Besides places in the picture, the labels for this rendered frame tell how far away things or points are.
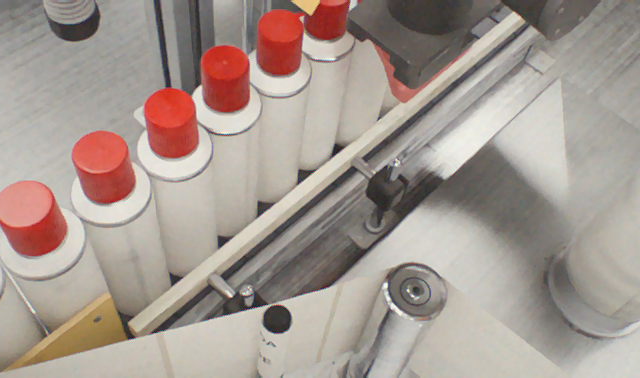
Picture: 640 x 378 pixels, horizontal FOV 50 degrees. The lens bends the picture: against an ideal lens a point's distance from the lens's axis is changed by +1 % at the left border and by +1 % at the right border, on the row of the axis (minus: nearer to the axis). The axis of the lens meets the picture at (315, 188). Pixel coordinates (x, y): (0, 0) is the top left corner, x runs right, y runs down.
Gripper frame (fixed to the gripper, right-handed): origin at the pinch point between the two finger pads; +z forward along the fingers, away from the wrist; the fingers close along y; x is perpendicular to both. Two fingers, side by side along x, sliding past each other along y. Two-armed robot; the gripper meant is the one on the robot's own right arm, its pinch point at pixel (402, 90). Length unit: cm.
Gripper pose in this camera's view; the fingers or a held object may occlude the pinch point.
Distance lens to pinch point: 56.1
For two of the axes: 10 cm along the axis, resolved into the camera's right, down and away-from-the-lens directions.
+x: -7.1, -6.3, 3.2
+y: 7.0, -5.7, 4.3
